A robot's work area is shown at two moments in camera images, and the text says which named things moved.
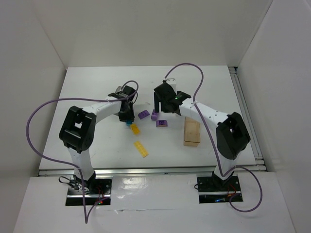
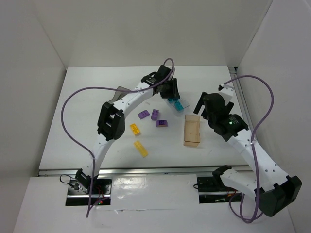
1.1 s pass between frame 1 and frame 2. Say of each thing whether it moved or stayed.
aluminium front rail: stayed
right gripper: moved
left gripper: moved
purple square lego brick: stayed
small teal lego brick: moved
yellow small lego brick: stayed
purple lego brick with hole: stayed
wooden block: stayed
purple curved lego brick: stayed
